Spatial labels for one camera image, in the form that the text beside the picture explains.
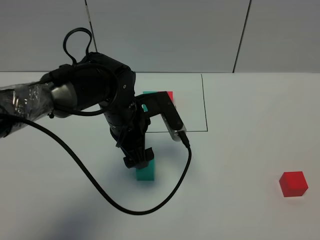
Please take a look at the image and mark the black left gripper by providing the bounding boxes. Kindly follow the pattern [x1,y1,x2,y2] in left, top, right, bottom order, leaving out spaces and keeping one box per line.
[104,97,154,169]

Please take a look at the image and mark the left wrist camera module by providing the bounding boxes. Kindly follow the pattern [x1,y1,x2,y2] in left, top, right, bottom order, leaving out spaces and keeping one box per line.
[135,91,190,147]

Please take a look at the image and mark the template teal cube block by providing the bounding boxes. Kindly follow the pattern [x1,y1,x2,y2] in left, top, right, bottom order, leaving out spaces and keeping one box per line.
[142,91,156,112]

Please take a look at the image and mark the template red cube block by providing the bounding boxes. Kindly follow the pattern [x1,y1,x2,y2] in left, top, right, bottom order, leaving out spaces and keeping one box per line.
[164,91,174,103]

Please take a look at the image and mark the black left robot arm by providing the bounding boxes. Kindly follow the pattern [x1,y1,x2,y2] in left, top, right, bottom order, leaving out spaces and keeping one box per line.
[0,52,154,169]

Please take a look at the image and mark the black left camera cable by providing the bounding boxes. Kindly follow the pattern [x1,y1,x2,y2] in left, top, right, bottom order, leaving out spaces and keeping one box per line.
[0,27,193,215]

